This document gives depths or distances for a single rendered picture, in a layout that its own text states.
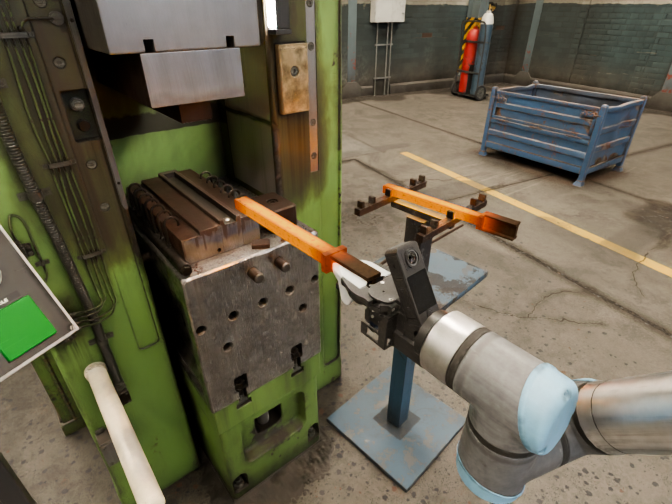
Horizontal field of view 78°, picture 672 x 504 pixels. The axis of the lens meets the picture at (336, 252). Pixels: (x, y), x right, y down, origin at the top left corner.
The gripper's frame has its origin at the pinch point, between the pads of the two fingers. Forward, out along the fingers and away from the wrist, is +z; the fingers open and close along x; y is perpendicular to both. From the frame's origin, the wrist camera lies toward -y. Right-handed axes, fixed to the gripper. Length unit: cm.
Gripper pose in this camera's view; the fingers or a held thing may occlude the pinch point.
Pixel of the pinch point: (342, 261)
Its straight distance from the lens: 67.5
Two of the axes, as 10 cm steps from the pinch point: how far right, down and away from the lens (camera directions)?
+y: -0.2, 8.6, 5.2
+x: 7.7, -3.2, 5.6
